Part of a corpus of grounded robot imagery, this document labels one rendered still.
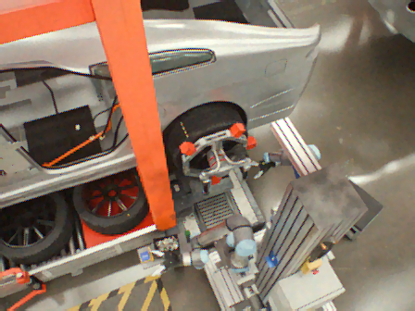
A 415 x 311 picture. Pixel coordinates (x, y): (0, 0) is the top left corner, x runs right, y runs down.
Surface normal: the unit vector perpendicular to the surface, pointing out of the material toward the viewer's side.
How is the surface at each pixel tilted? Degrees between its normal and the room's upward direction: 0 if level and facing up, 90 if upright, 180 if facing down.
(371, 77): 0
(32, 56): 34
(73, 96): 50
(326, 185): 0
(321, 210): 0
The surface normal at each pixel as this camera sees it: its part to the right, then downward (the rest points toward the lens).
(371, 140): 0.01, -0.51
